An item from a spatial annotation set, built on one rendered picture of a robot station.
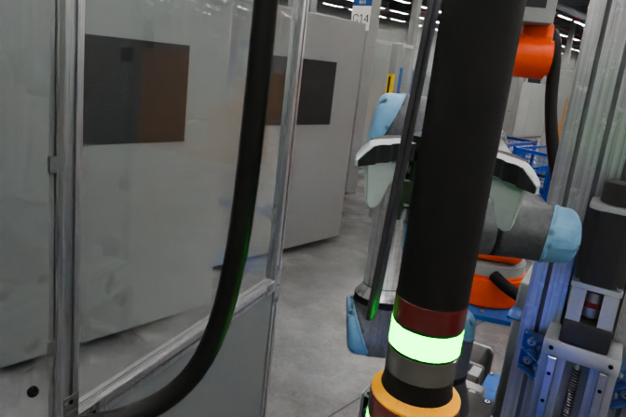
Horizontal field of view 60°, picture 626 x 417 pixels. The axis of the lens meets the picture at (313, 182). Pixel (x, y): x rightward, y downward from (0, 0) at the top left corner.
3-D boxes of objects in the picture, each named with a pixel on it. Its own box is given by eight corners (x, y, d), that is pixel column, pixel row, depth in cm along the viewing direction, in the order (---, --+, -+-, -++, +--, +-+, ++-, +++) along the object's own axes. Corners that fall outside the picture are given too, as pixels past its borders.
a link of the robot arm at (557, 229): (487, 151, 114) (569, 289, 70) (435, 144, 114) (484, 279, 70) (500, 98, 109) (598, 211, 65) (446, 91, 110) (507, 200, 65)
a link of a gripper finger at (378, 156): (351, 220, 43) (417, 208, 49) (360, 146, 42) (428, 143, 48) (323, 209, 45) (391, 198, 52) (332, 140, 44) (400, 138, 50)
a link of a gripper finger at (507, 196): (555, 250, 41) (484, 214, 50) (572, 175, 40) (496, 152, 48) (521, 250, 40) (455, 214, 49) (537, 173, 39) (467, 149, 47)
